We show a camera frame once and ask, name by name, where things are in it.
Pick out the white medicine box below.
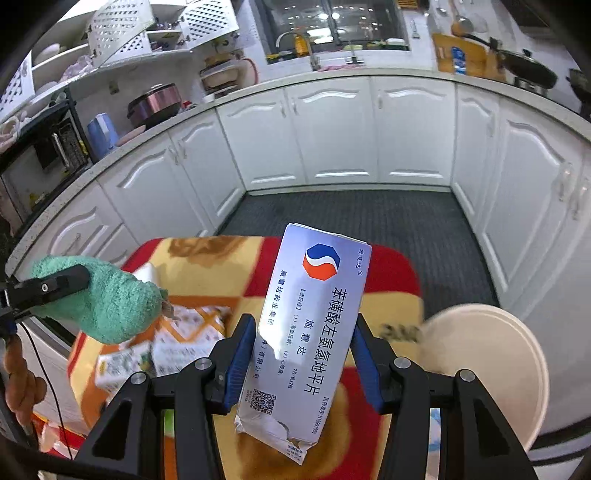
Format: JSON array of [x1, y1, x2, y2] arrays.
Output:
[[235, 223, 372, 464]]

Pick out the cream plastic trash bin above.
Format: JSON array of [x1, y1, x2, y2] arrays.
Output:
[[418, 304, 550, 450]]

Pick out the white kitchen cabinets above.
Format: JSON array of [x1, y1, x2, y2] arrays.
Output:
[[6, 71, 590, 431]]

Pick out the chrome kitchen faucet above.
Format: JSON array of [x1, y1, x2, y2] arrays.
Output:
[[276, 31, 322, 71]]

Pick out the left hand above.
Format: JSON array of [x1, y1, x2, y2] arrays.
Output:
[[3, 336, 47, 427]]

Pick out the orange patterned snack packet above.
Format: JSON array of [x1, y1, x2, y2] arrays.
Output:
[[151, 305, 231, 377]]

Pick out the black microwave oven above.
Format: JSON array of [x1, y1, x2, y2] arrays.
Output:
[[1, 97, 95, 233]]

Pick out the blue kettle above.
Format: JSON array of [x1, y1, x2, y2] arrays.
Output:
[[87, 113, 119, 159]]

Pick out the red yellow patterned blanket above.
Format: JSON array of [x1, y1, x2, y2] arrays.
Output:
[[67, 236, 424, 479]]

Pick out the dark floor mat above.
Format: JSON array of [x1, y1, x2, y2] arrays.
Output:
[[218, 190, 499, 317]]

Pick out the pink rice cooker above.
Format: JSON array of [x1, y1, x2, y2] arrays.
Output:
[[126, 83, 182, 129]]

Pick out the white perforated dish rack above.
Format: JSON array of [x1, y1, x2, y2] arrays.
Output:
[[1, 1, 238, 118]]

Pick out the stacked bowls with lid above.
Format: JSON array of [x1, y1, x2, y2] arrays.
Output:
[[199, 53, 259, 98]]

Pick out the yellow bottle by window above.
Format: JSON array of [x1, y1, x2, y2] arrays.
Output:
[[294, 33, 310, 58]]

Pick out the yellow black pot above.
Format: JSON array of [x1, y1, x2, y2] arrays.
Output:
[[567, 69, 591, 116]]

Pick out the black frying pan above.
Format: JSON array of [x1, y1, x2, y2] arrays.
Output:
[[462, 34, 558, 95]]

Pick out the wooden cutting board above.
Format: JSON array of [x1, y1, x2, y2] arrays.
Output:
[[432, 33, 507, 82]]

